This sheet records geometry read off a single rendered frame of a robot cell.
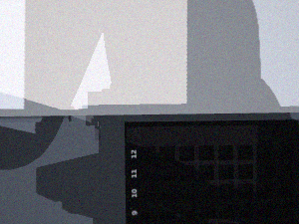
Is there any black well plate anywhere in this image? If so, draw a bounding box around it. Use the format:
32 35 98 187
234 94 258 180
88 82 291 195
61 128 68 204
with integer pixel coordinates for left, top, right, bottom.
125 119 299 224

